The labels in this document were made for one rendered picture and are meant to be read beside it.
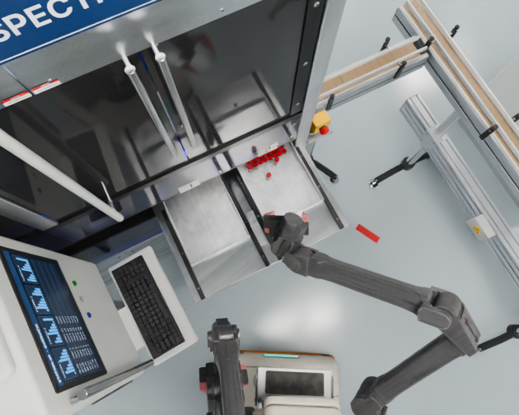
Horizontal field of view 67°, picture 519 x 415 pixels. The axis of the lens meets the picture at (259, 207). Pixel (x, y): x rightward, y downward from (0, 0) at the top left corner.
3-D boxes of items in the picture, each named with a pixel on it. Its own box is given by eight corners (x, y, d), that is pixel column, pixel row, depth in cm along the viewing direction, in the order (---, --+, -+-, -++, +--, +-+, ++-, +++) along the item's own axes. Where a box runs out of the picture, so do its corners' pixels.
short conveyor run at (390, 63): (295, 130, 176) (299, 113, 161) (279, 103, 180) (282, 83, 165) (423, 71, 185) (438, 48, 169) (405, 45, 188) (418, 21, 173)
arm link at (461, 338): (492, 352, 82) (497, 327, 90) (439, 305, 86) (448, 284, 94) (366, 427, 108) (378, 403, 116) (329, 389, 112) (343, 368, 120)
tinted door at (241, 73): (189, 159, 133) (137, 45, 76) (300, 108, 138) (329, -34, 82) (189, 160, 133) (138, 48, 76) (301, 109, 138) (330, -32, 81)
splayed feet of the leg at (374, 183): (366, 180, 259) (371, 173, 246) (429, 149, 265) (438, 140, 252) (372, 190, 257) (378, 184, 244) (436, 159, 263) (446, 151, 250)
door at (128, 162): (57, 220, 128) (-104, 146, 71) (188, 160, 133) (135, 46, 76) (58, 221, 128) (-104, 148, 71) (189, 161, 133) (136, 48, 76)
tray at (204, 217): (158, 193, 165) (156, 191, 161) (214, 167, 168) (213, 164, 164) (192, 266, 157) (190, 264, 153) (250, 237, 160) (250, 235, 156)
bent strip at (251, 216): (246, 216, 162) (245, 212, 156) (253, 213, 162) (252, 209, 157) (261, 246, 159) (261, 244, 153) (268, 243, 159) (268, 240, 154)
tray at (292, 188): (231, 159, 169) (231, 156, 165) (284, 134, 172) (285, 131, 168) (267, 228, 161) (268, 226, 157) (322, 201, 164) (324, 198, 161)
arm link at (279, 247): (267, 254, 112) (285, 262, 112) (275, 236, 108) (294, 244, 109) (271, 240, 118) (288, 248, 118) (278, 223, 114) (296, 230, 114)
